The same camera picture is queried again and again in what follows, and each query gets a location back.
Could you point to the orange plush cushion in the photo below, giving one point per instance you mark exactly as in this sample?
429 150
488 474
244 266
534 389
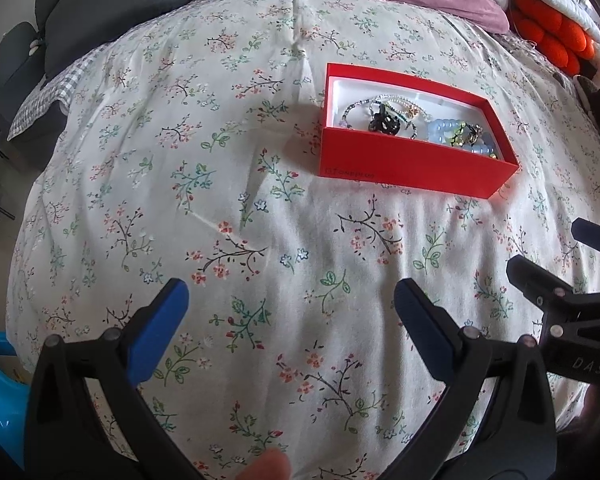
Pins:
545 30

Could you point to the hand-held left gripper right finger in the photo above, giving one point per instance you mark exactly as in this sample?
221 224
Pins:
425 330

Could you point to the dark grey cushion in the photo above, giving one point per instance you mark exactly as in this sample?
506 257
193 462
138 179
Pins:
115 25

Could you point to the floral bed sheet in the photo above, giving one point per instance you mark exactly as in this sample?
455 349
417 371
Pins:
230 185

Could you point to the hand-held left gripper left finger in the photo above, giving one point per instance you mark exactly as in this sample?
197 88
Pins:
157 330

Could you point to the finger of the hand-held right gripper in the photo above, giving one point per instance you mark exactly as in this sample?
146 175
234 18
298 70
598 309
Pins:
595 237
532 277

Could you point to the black flower hair clip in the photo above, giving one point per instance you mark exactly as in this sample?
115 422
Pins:
387 121

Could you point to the person's left hand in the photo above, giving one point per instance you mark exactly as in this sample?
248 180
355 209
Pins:
267 466

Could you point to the red cardboard box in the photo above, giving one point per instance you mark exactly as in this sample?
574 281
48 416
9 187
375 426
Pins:
405 170

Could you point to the grey checked cloth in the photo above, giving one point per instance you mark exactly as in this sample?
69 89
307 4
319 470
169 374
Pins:
45 95

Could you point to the grey chair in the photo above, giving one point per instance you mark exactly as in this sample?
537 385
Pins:
17 55

